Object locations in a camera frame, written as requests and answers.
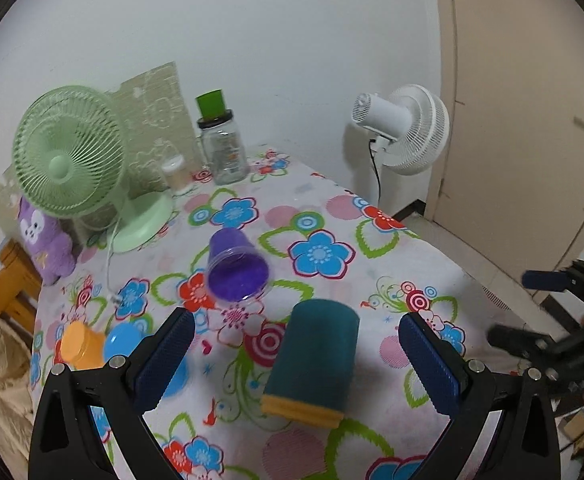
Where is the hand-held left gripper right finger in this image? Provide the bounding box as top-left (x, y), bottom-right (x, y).
top-left (398, 311), bottom-right (560, 480)

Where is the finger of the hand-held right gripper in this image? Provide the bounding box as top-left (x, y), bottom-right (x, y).
top-left (522, 260), bottom-right (584, 295)
top-left (488, 324), bottom-right (573, 363)

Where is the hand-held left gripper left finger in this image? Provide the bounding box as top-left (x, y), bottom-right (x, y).
top-left (28, 306), bottom-right (196, 480)

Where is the teal cup with yellow rim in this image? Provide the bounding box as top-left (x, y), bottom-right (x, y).
top-left (262, 299), bottom-right (361, 430)

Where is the orange plastic cup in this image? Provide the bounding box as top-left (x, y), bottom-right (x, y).
top-left (59, 321), bottom-right (107, 371)

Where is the purple plastic cup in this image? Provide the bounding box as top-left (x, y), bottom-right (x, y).
top-left (207, 228), bottom-right (273, 305)

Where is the small clear plastic cup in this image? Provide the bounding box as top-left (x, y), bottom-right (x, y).
top-left (161, 154), bottom-right (196, 197)

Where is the cardboard box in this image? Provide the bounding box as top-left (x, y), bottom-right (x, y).
top-left (562, 406), bottom-right (584, 442)

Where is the floral tablecloth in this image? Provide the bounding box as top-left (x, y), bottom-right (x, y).
top-left (29, 144), bottom-right (523, 480)

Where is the purple plush toy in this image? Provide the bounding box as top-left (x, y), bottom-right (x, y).
top-left (16, 196), bottom-right (77, 287)

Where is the wooden chair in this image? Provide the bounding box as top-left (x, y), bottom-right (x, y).
top-left (0, 239), bottom-right (40, 333)

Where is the beige door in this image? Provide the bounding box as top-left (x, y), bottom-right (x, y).
top-left (424, 0), bottom-right (584, 306)

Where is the white standing fan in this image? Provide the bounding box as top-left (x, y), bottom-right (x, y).
top-left (353, 84), bottom-right (451, 177)

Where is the glass jar with green lid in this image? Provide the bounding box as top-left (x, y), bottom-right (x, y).
top-left (195, 89), bottom-right (250, 186)

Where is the green desk fan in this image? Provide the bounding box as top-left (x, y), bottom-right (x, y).
top-left (12, 85), bottom-right (175, 252)

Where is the green patterned board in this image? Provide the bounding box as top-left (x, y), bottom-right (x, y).
top-left (0, 61), bottom-right (203, 241)

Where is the white fan cable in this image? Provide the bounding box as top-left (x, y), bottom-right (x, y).
top-left (105, 200), bottom-right (124, 306)

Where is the black fan cable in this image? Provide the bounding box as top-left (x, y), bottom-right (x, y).
top-left (369, 139), bottom-right (384, 209)

